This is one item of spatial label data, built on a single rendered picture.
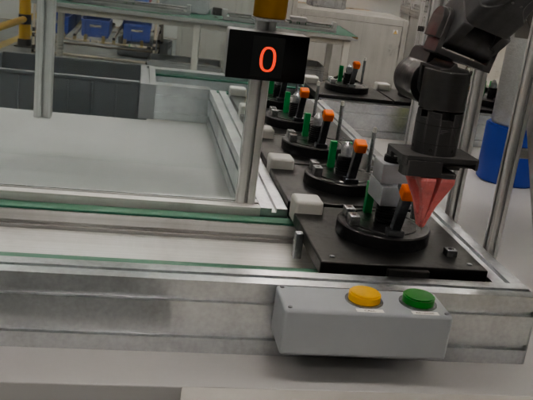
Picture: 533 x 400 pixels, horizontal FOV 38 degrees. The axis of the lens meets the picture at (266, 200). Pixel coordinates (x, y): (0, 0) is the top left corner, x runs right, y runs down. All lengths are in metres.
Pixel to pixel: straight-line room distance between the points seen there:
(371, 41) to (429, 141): 7.59
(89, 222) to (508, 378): 0.65
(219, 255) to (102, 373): 0.30
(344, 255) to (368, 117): 1.33
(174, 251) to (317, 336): 0.31
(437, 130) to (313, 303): 0.26
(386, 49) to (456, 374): 7.63
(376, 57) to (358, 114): 6.24
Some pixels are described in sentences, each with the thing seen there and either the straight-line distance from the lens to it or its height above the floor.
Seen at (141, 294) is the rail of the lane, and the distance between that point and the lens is 0.98.
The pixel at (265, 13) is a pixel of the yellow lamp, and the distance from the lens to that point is 1.17.
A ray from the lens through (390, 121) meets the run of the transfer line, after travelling 2.40.
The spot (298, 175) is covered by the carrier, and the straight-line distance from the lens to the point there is 1.44.
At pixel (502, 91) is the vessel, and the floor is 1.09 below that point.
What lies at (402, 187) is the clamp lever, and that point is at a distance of 1.09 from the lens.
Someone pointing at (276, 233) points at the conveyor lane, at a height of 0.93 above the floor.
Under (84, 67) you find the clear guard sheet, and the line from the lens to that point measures 1.23.
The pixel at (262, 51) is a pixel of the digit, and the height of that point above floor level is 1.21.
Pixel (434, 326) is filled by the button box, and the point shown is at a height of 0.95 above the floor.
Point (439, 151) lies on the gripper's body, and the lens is 0.99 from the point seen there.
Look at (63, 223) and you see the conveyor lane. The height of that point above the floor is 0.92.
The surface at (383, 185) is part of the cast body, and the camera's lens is 1.14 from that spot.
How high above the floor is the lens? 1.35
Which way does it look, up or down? 17 degrees down
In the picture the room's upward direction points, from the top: 7 degrees clockwise
